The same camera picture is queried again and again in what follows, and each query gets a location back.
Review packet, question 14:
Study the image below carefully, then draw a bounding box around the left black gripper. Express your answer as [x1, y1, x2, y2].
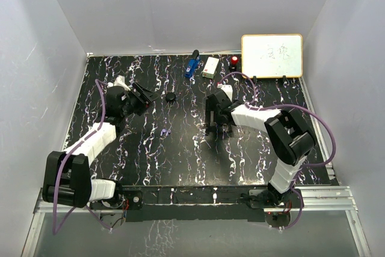
[121, 83, 160, 117]

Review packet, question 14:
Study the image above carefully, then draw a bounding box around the black earbud charging case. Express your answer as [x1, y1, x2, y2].
[165, 92, 176, 104]

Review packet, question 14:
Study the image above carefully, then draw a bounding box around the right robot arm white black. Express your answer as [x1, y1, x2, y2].
[205, 88, 316, 207]

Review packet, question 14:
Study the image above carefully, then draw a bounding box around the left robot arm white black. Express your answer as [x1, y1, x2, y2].
[42, 79, 159, 208]

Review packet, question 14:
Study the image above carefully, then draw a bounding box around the white rectangular box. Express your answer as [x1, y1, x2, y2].
[202, 57, 219, 79]

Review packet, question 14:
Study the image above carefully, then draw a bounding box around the blue black tool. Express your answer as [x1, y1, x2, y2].
[185, 49, 200, 78]

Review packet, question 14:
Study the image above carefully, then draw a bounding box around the red emergency button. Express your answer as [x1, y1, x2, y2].
[229, 55, 239, 72]

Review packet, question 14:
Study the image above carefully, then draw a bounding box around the black front base bar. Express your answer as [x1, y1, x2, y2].
[91, 185, 304, 226]

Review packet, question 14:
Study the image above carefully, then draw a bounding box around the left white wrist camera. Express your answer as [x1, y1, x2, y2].
[114, 75, 130, 91]

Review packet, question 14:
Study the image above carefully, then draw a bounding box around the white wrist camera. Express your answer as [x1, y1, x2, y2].
[217, 83, 233, 101]
[114, 75, 130, 91]

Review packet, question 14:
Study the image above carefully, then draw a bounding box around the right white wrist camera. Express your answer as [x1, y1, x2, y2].
[217, 83, 233, 101]

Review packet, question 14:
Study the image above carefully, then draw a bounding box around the white board wooden frame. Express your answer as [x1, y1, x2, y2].
[241, 34, 303, 78]

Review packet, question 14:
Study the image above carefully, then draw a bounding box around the aluminium frame rail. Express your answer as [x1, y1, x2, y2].
[22, 185, 371, 256]

